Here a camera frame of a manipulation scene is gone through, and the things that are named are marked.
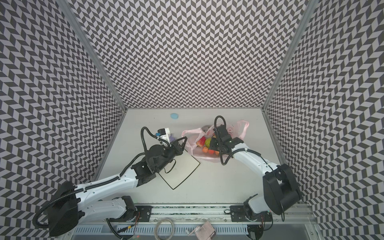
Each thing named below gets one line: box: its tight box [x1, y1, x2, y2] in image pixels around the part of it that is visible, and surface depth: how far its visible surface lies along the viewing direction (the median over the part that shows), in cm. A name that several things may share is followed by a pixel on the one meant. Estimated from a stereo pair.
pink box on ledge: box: [188, 221, 217, 240], surface depth 66 cm
